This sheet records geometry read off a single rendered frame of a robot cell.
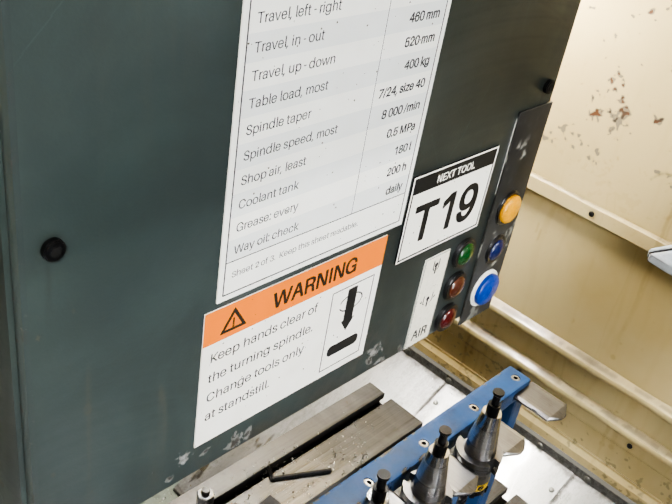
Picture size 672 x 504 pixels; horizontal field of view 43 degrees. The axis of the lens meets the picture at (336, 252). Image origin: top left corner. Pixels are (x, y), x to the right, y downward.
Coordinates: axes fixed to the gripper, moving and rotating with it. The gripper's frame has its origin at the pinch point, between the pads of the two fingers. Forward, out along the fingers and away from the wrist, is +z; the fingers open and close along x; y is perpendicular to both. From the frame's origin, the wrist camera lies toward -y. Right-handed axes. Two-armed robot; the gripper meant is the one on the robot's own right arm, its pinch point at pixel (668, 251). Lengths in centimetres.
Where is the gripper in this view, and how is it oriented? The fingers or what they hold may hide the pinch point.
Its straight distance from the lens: 71.5
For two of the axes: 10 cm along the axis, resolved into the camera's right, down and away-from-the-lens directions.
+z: -9.6, -2.6, 1.3
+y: -1.5, 8.3, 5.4
